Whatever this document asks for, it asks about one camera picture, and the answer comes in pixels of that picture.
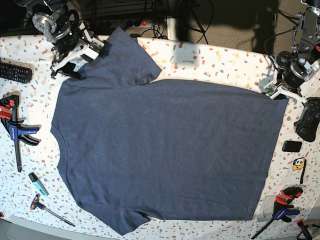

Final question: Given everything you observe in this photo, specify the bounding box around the white paper sheet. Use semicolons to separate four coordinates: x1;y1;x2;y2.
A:
300;74;320;98

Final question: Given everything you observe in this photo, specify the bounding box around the red black clamp corner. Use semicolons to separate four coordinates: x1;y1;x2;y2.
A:
296;219;313;240

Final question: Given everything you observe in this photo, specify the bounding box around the black game controller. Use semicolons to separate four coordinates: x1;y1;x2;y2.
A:
294;97;320;143

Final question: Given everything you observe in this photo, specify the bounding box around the black TV remote control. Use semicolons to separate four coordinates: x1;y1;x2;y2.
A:
0;62;32;84

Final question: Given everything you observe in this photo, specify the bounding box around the blue grey T-shirt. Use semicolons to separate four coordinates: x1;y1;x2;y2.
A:
51;28;288;235

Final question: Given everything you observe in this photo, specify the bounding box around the small black rectangular case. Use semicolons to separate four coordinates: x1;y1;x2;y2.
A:
282;140;302;153

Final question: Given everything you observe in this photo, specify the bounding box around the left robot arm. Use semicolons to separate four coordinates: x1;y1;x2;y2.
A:
263;0;320;103

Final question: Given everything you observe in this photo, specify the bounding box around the white table leg post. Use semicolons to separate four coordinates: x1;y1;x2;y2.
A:
166;16;178;41

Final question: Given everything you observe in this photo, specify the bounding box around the blue bar clamp right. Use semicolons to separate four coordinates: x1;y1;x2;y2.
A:
251;186;303;240

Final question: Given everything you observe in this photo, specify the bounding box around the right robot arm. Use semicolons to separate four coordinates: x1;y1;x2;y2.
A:
15;0;105;80

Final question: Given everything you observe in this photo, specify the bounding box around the blue black bar clamp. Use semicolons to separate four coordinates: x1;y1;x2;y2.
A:
0;95;40;173

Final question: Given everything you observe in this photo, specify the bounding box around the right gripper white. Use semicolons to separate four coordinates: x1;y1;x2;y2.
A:
50;21;105;80

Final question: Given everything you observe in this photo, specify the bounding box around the yellow panda keychain strap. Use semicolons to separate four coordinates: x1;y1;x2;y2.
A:
292;156;308;185

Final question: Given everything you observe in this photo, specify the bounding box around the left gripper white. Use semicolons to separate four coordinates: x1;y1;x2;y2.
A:
263;72;307;103

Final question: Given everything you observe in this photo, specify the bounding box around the orange blue T-handle screwdriver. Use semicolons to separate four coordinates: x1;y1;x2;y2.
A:
30;193;76;227

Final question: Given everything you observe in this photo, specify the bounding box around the light blue highlighter pen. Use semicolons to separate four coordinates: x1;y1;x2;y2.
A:
28;172;49;197

